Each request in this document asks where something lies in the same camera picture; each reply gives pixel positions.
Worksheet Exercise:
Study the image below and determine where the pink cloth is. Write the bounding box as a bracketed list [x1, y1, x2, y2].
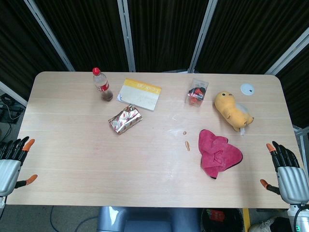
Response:
[198, 129, 243, 180]

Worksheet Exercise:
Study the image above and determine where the black power strip with cables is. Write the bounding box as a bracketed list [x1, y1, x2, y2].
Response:
[0, 93, 25, 145]

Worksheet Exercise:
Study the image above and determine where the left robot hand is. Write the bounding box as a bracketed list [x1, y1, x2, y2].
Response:
[0, 136, 38, 197]

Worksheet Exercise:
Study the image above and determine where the silver foil snack packet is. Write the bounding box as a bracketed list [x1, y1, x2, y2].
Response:
[108, 104, 143, 136]

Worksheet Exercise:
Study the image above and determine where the plastic cola bottle red cap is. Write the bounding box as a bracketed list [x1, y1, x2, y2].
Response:
[92, 67, 113, 102]

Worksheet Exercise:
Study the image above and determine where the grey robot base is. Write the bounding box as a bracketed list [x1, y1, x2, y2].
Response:
[96, 206, 201, 232]

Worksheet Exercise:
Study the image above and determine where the yellow white notepad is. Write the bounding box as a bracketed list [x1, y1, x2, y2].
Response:
[116, 77, 163, 113]

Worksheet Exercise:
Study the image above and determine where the clear plastic box red item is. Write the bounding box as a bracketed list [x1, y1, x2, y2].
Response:
[185, 78, 210, 108]

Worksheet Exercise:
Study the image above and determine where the black waste bin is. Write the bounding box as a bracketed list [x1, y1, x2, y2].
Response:
[200, 208, 245, 232]

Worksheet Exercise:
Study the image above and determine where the yellow plush toy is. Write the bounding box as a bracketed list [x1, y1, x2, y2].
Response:
[214, 90, 255, 132]

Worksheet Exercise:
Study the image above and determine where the white shoe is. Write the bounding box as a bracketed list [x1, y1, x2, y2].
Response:
[248, 217, 277, 232]

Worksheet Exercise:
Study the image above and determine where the white folding screen frame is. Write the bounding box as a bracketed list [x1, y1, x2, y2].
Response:
[0, 0, 309, 107]

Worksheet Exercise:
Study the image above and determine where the blue cable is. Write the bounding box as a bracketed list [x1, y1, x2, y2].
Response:
[49, 205, 98, 232]

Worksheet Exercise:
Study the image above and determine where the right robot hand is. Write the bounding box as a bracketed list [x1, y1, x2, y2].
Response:
[260, 141, 309, 205]

